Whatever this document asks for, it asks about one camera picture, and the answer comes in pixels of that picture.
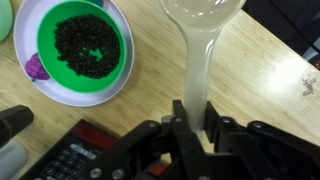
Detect dark green bowl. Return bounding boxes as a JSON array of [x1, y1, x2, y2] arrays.
[[36, 0, 128, 95]]

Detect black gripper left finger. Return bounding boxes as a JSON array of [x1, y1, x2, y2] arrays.
[[169, 99, 204, 158]]

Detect light green bowl with handles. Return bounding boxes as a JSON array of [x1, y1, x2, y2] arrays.
[[0, 0, 15, 43]]

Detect purple toy grapes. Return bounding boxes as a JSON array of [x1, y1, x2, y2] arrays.
[[24, 52, 51, 83]]

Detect red and black microwave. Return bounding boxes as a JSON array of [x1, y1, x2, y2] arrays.
[[19, 118, 168, 180]]

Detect lavender round plate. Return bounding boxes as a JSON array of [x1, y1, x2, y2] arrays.
[[12, 0, 136, 108]]

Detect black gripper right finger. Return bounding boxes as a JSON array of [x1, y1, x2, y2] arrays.
[[203, 100, 235, 155]]

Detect wooden spoon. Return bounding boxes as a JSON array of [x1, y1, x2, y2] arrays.
[[158, 0, 248, 142]]

